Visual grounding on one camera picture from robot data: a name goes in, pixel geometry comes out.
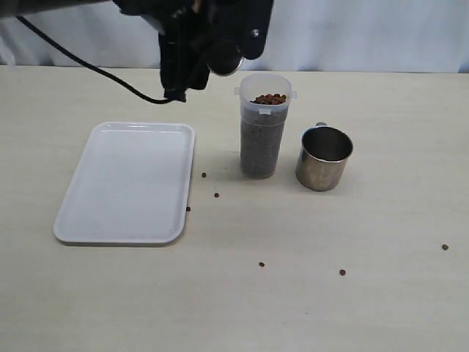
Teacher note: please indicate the white curtain backdrop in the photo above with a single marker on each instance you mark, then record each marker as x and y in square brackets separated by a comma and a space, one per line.
[376, 36]

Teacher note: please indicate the clear plastic tall container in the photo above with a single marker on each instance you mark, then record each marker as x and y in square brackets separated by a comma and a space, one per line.
[264, 106]

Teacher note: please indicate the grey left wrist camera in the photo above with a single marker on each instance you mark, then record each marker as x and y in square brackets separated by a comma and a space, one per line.
[253, 20]

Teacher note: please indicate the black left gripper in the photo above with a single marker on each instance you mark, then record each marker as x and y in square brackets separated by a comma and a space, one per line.
[186, 29]

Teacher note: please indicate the steel mug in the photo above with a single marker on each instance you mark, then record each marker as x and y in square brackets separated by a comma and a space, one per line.
[224, 58]
[323, 156]

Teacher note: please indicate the white plastic tray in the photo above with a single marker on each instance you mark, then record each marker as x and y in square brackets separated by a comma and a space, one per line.
[130, 186]

